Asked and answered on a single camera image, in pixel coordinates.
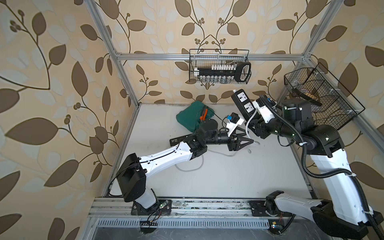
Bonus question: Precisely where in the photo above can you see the white power cord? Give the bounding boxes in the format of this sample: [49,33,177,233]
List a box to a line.
[174,107,262,173]

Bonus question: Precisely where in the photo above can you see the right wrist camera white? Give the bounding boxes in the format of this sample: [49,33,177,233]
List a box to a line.
[252,98,275,124]

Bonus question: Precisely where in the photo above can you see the black white power strip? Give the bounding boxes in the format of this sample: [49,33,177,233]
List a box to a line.
[231,89,257,122]

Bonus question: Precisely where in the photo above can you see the aluminium frame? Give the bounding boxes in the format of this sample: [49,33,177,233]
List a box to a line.
[83,0,384,208]

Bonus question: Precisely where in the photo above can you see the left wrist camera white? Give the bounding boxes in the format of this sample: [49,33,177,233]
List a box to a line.
[226,113,245,137]

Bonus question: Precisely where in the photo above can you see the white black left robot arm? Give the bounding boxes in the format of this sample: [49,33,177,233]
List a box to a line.
[116,119,254,210]

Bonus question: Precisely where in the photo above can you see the black wire basket wall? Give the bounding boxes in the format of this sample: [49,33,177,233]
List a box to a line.
[284,63,366,130]
[188,49,252,86]

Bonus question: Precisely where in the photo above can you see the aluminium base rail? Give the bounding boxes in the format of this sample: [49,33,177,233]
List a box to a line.
[79,198,329,240]

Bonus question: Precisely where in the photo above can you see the dark tool in right basket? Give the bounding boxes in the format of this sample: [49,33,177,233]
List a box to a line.
[293,88,323,107]

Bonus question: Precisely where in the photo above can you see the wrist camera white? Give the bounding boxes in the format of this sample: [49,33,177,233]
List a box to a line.
[252,98,275,124]
[226,113,245,137]

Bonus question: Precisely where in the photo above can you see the orange black pliers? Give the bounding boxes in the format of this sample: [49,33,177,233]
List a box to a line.
[199,106,209,122]

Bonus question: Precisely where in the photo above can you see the black wire basket back wall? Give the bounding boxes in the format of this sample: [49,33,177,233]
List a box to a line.
[188,49,252,86]

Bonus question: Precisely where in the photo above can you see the black socket bit set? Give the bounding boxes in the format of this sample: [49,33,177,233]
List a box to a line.
[192,62,252,84]

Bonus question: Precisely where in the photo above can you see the green plastic tool case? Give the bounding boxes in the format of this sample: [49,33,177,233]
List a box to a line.
[176,101,215,133]

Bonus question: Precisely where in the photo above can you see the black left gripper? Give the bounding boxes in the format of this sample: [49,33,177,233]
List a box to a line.
[201,125,252,151]

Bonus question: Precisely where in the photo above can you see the black wire basket right wall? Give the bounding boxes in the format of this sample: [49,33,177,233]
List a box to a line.
[284,63,366,130]

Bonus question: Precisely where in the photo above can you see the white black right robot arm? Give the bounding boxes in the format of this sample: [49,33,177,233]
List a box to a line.
[249,96,384,240]

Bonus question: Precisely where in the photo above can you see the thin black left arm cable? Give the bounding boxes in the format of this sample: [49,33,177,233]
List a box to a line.
[107,140,187,199]

